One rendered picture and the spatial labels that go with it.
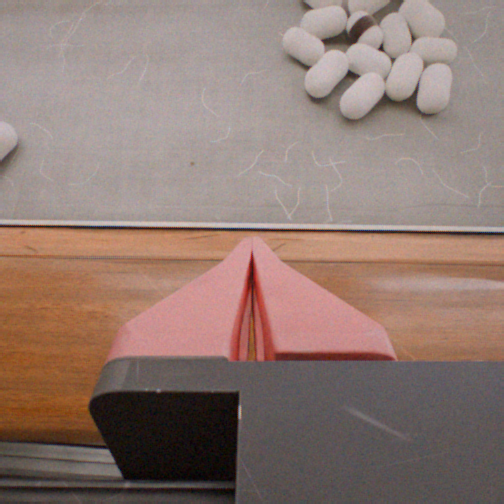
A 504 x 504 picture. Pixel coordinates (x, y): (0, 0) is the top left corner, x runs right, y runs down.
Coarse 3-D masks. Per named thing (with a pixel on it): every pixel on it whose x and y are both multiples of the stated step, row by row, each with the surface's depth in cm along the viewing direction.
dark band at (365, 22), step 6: (360, 18) 23; (366, 18) 23; (372, 18) 23; (354, 24) 24; (360, 24) 23; (366, 24) 23; (372, 24) 23; (354, 30) 24; (360, 30) 23; (354, 36) 24; (360, 36) 23; (354, 42) 24
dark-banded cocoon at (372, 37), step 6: (360, 12) 23; (366, 12) 24; (354, 18) 23; (348, 24) 24; (348, 30) 24; (366, 30) 23; (372, 30) 23; (378, 30) 23; (366, 36) 23; (372, 36) 23; (378, 36) 23; (360, 42) 24; (366, 42) 23; (372, 42) 23; (378, 42) 23
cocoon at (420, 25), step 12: (408, 0) 24; (420, 0) 23; (408, 12) 24; (420, 12) 23; (432, 12) 23; (408, 24) 24; (420, 24) 23; (432, 24) 23; (444, 24) 23; (420, 36) 24; (432, 36) 24
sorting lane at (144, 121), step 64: (0, 0) 26; (64, 0) 26; (128, 0) 26; (192, 0) 26; (256, 0) 26; (448, 0) 26; (0, 64) 25; (64, 64) 25; (128, 64) 25; (192, 64) 25; (256, 64) 25; (64, 128) 23; (128, 128) 23; (192, 128) 23; (256, 128) 23; (320, 128) 23; (384, 128) 23; (448, 128) 23; (0, 192) 22; (64, 192) 22; (128, 192) 22; (192, 192) 22; (256, 192) 22; (320, 192) 22; (384, 192) 22; (448, 192) 22
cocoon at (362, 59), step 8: (352, 48) 23; (360, 48) 23; (368, 48) 23; (352, 56) 23; (360, 56) 23; (368, 56) 23; (376, 56) 22; (384, 56) 22; (352, 64) 23; (360, 64) 23; (368, 64) 23; (376, 64) 22; (384, 64) 22; (360, 72) 23; (368, 72) 23; (376, 72) 23; (384, 72) 23
